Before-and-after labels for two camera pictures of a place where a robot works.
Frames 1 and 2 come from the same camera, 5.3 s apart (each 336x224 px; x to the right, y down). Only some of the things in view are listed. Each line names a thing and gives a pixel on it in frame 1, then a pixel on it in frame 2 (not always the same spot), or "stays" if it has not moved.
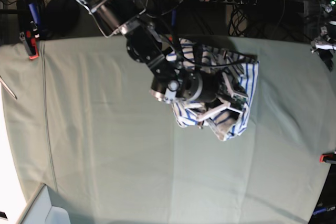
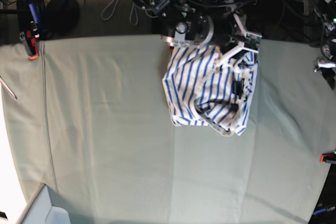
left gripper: x=230 y=93 to x=251 y=42
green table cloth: x=84 y=124 stays
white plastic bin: x=40 y=210 stays
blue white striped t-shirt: x=227 y=112 stays
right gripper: x=326 y=46 to x=326 y=70
